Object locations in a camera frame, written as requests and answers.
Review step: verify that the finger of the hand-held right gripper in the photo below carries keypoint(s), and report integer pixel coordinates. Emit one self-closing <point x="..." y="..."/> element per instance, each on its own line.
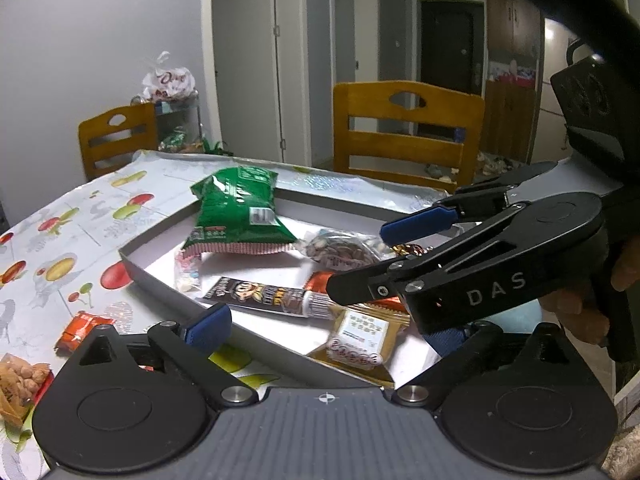
<point x="360" y="282"/>
<point x="415" y="222"/>

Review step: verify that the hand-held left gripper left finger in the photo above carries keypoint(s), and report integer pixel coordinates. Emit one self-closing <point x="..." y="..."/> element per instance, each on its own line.
<point x="210" y="327"/>

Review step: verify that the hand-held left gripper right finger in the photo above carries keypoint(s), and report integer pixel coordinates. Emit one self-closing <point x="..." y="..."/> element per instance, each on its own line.
<point x="445" y="344"/>

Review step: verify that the gold brown chocolate candy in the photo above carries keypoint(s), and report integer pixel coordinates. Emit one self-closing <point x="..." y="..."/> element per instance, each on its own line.
<point x="407" y="249"/>

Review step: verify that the clear sunflower seed packet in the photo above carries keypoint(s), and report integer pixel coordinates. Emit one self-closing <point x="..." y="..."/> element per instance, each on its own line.
<point x="340" y="252"/>

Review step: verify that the long orange snack stick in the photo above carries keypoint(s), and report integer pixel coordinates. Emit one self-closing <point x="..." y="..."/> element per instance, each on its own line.
<point x="317" y="282"/>

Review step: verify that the gold packet with white label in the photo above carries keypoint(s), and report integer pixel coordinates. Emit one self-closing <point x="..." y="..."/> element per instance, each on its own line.
<point x="357" y="335"/>

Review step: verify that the black cartoon chocolate bar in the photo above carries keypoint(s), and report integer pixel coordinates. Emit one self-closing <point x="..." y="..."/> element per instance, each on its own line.
<point x="260" y="297"/>

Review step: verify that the small white candy packet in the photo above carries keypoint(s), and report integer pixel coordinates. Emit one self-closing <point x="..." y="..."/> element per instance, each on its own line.
<point x="187" y="272"/>

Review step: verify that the white cardboard box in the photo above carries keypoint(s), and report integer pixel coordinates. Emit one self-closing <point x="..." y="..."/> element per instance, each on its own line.
<point x="162" y="260"/>

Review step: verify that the green snack bag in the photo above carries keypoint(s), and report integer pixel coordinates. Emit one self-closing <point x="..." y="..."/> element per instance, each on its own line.
<point x="235" y="205"/>

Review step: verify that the person's right hand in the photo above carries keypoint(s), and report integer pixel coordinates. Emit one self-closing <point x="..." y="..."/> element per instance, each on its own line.
<point x="575" y="312"/>

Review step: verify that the pile of shoes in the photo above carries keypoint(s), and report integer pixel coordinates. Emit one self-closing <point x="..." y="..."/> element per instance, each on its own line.
<point x="492" y="162"/>

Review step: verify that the white refrigerator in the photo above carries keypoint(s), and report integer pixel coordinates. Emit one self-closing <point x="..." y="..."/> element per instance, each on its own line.
<point x="552" y="125"/>

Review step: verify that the small orange snack packet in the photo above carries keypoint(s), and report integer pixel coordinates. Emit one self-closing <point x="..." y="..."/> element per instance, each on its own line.
<point x="82" y="327"/>

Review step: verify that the wooden shoe cabinet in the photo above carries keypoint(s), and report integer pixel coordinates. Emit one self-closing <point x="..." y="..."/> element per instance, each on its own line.
<point x="505" y="120"/>

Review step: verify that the wooden chair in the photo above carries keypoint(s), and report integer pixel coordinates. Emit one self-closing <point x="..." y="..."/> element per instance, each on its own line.
<point x="360" y="105"/>
<point x="140" y="120"/>

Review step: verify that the fruit print tablecloth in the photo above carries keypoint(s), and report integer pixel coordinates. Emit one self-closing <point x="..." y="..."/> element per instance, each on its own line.
<point x="75" y="230"/>

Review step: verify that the pile of clothes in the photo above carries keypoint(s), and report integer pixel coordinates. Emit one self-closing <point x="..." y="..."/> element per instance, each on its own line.
<point x="510" y="74"/>

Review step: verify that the dark entrance door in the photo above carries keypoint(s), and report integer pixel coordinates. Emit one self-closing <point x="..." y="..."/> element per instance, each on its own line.
<point x="445" y="45"/>

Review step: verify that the green candy bag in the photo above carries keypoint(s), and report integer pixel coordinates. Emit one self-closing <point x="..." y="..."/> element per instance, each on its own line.
<point x="177" y="140"/>

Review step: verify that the peanut packet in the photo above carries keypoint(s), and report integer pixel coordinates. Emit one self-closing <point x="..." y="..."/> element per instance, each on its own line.
<point x="22" y="380"/>

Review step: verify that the metal storage rack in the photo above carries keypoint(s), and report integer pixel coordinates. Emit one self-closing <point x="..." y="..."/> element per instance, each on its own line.
<point x="170" y="115"/>

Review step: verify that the white wardrobe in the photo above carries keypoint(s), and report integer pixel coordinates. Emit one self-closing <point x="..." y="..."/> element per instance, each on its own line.
<point x="250" y="60"/>

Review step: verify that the white plastic bag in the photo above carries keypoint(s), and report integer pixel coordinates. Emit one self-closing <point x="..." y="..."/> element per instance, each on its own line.
<point x="170" y="82"/>

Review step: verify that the wooden wall cabinet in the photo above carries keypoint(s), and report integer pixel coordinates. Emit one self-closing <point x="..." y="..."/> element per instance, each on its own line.
<point x="515" y="20"/>

